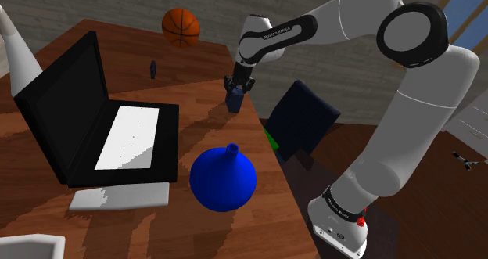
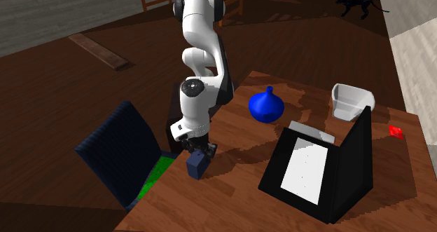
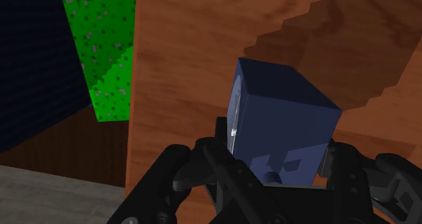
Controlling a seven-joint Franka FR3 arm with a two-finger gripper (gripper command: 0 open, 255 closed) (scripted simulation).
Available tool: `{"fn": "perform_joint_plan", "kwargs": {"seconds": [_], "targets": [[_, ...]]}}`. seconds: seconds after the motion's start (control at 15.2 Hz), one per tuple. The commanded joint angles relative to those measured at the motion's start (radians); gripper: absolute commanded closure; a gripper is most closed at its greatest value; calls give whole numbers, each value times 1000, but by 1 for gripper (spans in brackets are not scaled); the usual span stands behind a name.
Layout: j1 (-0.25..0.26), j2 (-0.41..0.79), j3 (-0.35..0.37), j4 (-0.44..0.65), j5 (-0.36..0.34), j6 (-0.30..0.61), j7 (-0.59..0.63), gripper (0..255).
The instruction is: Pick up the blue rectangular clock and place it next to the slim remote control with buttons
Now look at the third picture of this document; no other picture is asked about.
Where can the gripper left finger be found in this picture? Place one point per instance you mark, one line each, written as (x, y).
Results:
(227, 177)

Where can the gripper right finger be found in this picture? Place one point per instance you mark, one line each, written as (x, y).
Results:
(362, 180)

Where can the blue box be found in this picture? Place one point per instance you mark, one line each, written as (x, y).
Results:
(283, 124)

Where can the green speckled robot stand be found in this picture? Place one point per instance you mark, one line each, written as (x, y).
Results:
(105, 51)

